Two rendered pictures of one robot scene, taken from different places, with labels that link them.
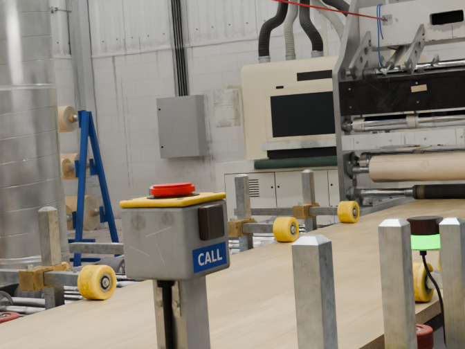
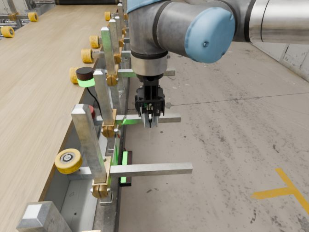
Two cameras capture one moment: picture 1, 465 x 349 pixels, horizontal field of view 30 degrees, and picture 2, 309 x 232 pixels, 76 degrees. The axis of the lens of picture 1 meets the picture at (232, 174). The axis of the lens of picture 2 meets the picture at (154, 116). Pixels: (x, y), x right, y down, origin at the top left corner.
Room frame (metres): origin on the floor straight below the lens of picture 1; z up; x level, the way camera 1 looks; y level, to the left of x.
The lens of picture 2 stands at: (0.80, -0.15, 1.41)
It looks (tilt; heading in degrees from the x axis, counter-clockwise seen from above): 39 degrees down; 324
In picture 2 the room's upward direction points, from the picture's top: straight up
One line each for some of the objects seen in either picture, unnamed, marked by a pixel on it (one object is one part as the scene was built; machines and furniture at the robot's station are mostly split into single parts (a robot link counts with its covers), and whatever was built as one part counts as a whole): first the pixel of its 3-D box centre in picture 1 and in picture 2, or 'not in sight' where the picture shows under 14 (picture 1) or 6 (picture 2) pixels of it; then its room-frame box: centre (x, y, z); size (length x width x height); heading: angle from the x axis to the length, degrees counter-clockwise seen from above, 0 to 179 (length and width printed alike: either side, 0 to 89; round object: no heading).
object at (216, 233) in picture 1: (211, 221); not in sight; (0.76, 0.02, 1.20); 0.03 x 0.01 x 0.03; 147
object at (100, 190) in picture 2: not in sight; (102, 176); (1.23, -0.23, 0.82); 0.13 x 0.06 x 0.05; 147
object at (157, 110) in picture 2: not in sight; (150, 91); (1.18, -0.40, 1.13); 0.09 x 0.08 x 0.12; 149
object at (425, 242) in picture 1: (425, 239); (86, 79); (1.44, -0.32, 1.07); 0.06 x 0.06 x 0.02
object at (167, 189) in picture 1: (173, 193); not in sight; (0.78, 0.05, 1.22); 0.04 x 0.04 x 0.02
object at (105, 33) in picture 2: not in sight; (112, 78); (1.63, -0.49, 0.94); 0.03 x 0.03 x 0.48; 57
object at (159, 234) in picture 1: (176, 238); not in sight; (0.78, 0.05, 1.18); 0.07 x 0.07 x 0.08; 57
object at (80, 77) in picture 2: (425, 225); (85, 73); (1.44, -0.32, 1.10); 0.06 x 0.06 x 0.02
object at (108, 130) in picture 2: not in sight; (109, 123); (1.44, -0.36, 0.85); 0.13 x 0.06 x 0.05; 147
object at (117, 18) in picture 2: not in sight; (121, 53); (2.05, -0.76, 0.87); 0.03 x 0.03 x 0.48; 57
